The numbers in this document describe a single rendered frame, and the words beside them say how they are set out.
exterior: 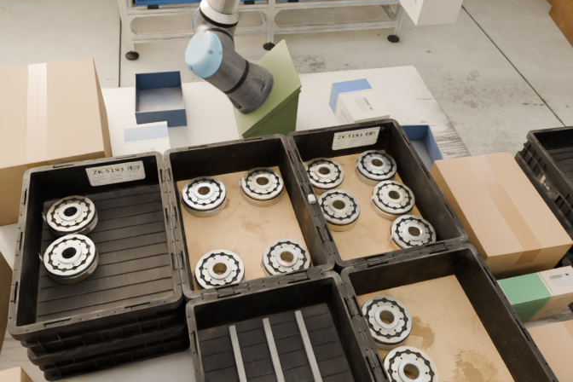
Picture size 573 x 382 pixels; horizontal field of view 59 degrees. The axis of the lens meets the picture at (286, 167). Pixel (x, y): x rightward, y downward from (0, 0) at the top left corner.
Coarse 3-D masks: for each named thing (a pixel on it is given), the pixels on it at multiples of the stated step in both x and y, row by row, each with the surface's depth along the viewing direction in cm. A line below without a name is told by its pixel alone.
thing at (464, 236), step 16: (320, 128) 127; (336, 128) 127; (352, 128) 128; (400, 128) 129; (416, 160) 121; (304, 176) 115; (320, 208) 109; (448, 208) 111; (448, 240) 105; (464, 240) 105; (336, 256) 101; (368, 256) 101; (384, 256) 101
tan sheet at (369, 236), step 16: (336, 160) 133; (352, 160) 134; (352, 176) 130; (352, 192) 126; (368, 192) 126; (368, 208) 123; (416, 208) 124; (368, 224) 119; (384, 224) 120; (336, 240) 115; (352, 240) 116; (368, 240) 116; (384, 240) 116; (352, 256) 113
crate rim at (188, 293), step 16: (208, 144) 120; (224, 144) 121; (240, 144) 122; (288, 144) 122; (288, 160) 119; (304, 192) 112; (176, 208) 106; (176, 224) 104; (320, 224) 106; (176, 240) 101; (320, 240) 103; (288, 272) 97; (304, 272) 98; (320, 272) 98; (208, 288) 94; (224, 288) 94; (240, 288) 94
